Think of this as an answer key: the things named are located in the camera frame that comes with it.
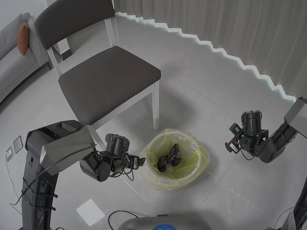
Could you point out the white trash bin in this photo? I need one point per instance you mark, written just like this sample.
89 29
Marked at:
195 168

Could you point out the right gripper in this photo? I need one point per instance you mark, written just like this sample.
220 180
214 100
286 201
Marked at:
237 146

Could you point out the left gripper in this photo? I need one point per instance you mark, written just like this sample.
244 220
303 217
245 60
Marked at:
129 163

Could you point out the grey white chair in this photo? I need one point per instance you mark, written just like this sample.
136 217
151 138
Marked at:
72 13

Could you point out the yellow plastic bag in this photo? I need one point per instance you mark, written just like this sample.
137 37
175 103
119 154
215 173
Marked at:
148 174

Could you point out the grey sofa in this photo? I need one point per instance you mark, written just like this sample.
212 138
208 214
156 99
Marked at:
14 66

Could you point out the black plastic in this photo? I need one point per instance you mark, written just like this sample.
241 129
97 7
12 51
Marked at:
171 156

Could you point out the orange cushion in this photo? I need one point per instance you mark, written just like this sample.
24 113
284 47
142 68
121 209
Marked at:
22 38

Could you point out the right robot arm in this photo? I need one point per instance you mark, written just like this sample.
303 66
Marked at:
271 147

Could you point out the clear printed wrapper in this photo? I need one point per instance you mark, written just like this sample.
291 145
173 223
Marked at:
170 169

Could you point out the white curtain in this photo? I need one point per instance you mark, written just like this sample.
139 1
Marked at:
239 20

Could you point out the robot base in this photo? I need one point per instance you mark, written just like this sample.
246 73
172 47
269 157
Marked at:
144 224

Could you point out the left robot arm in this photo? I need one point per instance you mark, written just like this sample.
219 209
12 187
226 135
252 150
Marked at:
60 142

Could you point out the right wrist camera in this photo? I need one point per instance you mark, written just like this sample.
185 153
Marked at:
235 129

